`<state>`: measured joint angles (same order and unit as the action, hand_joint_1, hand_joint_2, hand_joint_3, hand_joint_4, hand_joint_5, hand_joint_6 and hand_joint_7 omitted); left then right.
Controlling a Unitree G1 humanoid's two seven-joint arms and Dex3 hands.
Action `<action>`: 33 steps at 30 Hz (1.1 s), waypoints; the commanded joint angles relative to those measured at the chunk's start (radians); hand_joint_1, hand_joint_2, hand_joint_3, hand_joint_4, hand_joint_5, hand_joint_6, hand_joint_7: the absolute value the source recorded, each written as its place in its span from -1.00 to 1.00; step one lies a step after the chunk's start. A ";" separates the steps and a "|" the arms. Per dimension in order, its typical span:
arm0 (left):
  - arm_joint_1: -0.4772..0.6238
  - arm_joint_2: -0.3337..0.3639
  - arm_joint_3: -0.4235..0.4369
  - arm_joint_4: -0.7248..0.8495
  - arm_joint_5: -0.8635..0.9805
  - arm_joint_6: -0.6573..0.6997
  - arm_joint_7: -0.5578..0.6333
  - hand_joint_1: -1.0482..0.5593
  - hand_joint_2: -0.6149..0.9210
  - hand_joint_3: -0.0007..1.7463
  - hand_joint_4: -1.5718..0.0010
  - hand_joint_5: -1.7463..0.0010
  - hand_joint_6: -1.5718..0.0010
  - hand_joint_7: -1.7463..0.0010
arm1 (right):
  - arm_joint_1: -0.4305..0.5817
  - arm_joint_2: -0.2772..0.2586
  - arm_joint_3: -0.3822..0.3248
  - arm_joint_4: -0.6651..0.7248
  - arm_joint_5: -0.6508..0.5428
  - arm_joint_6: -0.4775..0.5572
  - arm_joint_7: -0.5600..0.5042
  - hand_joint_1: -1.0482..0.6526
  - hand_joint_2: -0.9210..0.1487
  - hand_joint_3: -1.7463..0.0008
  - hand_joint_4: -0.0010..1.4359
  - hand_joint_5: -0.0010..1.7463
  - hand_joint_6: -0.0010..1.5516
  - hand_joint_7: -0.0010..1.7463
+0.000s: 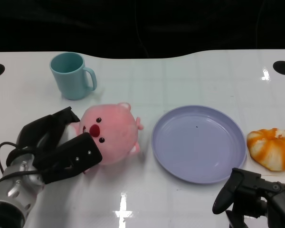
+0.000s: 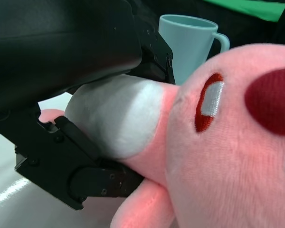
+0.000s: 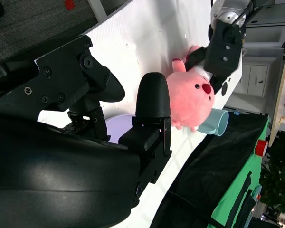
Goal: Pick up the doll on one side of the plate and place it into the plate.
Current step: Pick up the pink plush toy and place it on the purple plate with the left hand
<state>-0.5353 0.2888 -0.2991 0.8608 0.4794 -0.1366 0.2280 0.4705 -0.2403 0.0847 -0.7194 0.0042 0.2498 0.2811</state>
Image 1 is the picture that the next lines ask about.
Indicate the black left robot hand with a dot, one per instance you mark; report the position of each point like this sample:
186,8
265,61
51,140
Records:
71,156

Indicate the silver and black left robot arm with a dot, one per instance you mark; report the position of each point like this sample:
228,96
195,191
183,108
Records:
14,192

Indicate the orange and white bun toy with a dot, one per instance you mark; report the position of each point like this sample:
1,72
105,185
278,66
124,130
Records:
272,149

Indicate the lavender plastic plate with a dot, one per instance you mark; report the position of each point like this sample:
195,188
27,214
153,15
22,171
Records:
198,147

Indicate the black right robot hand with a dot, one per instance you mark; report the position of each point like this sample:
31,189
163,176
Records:
270,202

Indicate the pink plush beaver doll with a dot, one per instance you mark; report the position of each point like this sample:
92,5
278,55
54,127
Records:
116,128

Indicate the teal plastic mug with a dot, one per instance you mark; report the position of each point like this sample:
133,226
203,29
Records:
70,82

